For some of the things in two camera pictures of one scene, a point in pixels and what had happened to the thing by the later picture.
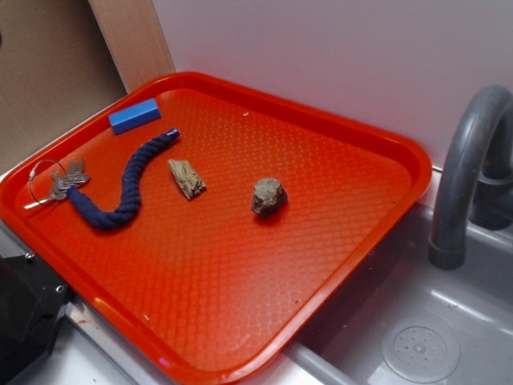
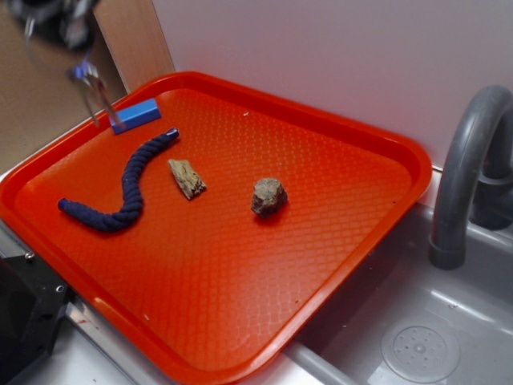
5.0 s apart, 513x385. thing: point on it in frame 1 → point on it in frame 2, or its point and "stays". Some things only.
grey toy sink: [402, 321] stays
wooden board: [132, 34] stays
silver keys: [49, 183] → [87, 74]
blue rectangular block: [135, 116] stays
